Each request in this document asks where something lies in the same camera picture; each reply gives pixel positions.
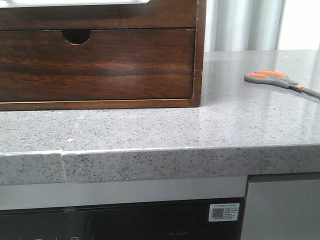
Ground dark wooden drawer cabinet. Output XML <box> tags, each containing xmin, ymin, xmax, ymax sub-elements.
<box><xmin>0</xmin><ymin>0</ymin><xmax>206</xmax><ymax>111</ymax></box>

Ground orange grey scissors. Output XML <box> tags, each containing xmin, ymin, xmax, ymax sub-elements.
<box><xmin>244</xmin><ymin>70</ymin><xmax>320</xmax><ymax>99</ymax></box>

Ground dark wooden drawer front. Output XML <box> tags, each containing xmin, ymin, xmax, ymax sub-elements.
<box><xmin>0</xmin><ymin>28</ymin><xmax>195</xmax><ymax>102</ymax></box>

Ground black glass built-in appliance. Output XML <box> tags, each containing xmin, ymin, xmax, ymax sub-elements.
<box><xmin>0</xmin><ymin>197</ymin><xmax>244</xmax><ymax>240</ymax></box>

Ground white QR code sticker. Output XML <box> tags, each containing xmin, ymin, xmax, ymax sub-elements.
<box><xmin>208</xmin><ymin>203</ymin><xmax>240</xmax><ymax>222</ymax></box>

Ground grey pleated curtain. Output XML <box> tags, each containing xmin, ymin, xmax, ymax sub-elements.
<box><xmin>204</xmin><ymin>0</ymin><xmax>286</xmax><ymax>52</ymax></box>

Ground grey cabinet door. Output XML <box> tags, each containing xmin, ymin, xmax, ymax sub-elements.
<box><xmin>241</xmin><ymin>173</ymin><xmax>320</xmax><ymax>240</ymax></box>

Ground white tray on cabinet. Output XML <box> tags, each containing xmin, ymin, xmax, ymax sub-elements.
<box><xmin>0</xmin><ymin>0</ymin><xmax>150</xmax><ymax>8</ymax></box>

